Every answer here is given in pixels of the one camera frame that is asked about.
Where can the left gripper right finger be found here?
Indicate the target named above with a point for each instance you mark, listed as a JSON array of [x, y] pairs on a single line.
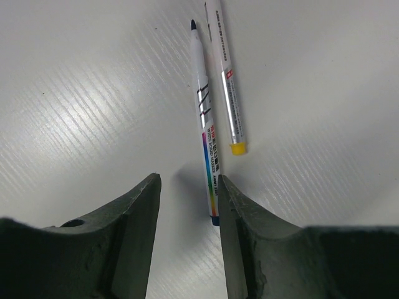
[[267, 257]]

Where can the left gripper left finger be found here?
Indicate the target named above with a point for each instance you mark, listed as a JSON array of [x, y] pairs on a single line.
[[103, 254]]

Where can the dark blue pen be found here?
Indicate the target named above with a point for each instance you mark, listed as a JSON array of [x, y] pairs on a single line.
[[204, 114]]

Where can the orange pen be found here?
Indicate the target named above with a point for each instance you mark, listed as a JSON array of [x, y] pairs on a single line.
[[225, 74]]

